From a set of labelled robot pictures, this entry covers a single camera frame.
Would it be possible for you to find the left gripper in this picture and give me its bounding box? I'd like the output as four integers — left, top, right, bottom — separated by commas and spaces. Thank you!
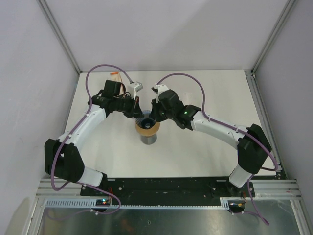
114, 94, 144, 120

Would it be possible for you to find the blue plastic dripper cone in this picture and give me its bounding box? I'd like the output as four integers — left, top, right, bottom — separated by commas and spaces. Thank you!
135, 110, 156, 130

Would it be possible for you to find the wooden dripper ring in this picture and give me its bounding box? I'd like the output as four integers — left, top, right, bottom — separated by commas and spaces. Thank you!
134, 121, 161, 137

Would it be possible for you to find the grey glass carafe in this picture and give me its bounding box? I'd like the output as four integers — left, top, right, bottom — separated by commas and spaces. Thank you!
140, 134, 157, 145

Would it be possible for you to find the orange coffee filter pack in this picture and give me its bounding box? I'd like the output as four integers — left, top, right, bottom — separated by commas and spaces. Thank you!
110, 72, 123, 83

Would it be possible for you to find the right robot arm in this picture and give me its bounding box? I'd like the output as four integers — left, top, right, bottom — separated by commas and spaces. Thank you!
150, 85, 272, 196

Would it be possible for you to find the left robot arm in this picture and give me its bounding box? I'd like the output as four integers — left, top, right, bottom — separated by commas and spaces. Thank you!
45, 80, 143, 196

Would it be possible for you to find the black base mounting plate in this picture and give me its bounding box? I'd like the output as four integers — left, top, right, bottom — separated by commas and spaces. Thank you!
80, 175, 255, 207

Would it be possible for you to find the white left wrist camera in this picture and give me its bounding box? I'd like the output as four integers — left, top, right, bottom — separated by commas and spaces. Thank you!
126, 82, 143, 100

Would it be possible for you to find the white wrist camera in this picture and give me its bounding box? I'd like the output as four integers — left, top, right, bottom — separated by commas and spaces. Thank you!
152, 84, 169, 103
126, 82, 143, 100

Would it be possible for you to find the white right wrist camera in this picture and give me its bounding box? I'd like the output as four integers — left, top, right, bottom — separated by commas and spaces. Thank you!
152, 84, 169, 103

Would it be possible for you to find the white slotted cable duct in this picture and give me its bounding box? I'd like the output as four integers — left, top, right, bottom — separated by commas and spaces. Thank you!
43, 197, 245, 210

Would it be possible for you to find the aluminium frame rail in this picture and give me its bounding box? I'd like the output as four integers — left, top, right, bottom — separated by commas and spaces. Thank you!
36, 178, 302, 199

